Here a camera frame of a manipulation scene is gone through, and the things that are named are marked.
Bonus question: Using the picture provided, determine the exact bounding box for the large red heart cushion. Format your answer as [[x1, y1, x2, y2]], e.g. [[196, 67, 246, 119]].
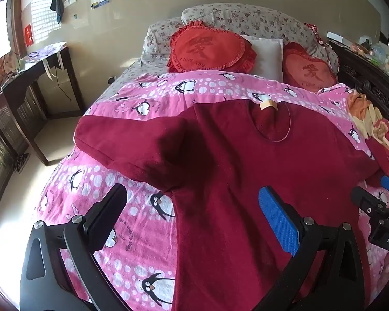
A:
[[167, 20, 257, 73]]

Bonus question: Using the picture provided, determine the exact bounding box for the cluster of small trinkets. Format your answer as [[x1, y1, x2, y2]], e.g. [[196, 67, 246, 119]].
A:
[[352, 35, 389, 85]]

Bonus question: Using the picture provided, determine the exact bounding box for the dark slatted radiator cover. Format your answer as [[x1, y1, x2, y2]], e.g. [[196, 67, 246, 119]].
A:
[[0, 97, 47, 203]]

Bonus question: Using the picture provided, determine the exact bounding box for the dark wooden desk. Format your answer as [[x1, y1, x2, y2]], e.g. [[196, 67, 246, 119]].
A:
[[0, 44, 85, 166]]

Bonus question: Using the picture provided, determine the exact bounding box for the pink penguin blanket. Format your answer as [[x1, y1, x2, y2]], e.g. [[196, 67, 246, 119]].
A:
[[36, 71, 389, 311]]

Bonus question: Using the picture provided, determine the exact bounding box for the printed paper bag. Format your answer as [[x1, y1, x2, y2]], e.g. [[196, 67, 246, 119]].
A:
[[19, 41, 68, 81]]

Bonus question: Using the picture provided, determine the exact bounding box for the dark red sweater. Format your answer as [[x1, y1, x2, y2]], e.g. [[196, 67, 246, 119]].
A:
[[74, 99, 388, 311]]

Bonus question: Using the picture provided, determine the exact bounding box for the dark hanging cloth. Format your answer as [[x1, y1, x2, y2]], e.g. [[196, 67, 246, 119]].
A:
[[50, 0, 65, 24]]

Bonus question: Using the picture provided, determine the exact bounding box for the orange floral blanket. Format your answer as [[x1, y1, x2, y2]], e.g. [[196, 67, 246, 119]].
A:
[[345, 91, 389, 182]]

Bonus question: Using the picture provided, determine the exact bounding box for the grey floral bedsheet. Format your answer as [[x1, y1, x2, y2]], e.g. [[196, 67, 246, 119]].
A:
[[102, 56, 169, 102]]

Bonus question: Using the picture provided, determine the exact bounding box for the black cable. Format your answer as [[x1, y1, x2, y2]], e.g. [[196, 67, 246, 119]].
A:
[[54, 67, 74, 103]]

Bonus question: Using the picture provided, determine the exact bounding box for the small red heart cushion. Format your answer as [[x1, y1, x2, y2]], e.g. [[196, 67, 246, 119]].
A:
[[283, 41, 338, 93]]

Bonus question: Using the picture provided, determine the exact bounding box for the large floral pillow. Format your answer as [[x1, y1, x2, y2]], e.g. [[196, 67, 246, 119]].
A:
[[181, 3, 341, 75]]

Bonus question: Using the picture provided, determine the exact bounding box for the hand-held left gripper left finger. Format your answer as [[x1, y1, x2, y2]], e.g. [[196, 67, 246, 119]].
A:
[[19, 183, 130, 311]]

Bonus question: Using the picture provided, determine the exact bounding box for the small floral pillow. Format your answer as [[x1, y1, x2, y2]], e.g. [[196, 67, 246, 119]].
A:
[[142, 19, 190, 63]]

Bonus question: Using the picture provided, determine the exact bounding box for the white pillow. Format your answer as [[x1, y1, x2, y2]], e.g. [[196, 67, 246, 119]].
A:
[[240, 34, 284, 82]]

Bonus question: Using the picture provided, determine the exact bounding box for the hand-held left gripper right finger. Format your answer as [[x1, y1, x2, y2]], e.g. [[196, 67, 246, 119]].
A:
[[258, 186, 371, 311]]

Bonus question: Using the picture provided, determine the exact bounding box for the red ruffled cloth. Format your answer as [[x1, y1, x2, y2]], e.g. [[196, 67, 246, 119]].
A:
[[305, 23, 329, 45]]

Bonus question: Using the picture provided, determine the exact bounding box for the dark carved wooden headboard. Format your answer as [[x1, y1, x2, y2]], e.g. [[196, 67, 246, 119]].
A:
[[327, 39, 389, 124]]

